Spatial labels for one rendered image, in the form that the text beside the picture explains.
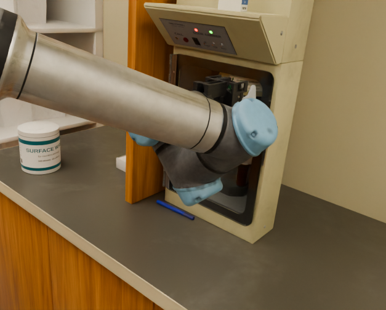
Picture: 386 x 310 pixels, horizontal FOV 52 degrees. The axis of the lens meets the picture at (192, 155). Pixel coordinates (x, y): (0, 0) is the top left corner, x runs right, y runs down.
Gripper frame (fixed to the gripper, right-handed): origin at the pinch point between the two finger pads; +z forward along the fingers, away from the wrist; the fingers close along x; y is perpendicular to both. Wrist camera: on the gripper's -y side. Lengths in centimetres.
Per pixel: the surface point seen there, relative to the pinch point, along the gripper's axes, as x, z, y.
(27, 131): 70, -17, -22
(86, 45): 124, 45, -5
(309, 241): -14.8, 15.5, -37.2
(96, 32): 112, 42, 3
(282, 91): -4.5, 5.2, 3.4
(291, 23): -4.5, 4.3, 18.2
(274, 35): -4.5, -2.5, 15.8
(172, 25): 21.1, -5.4, 15.3
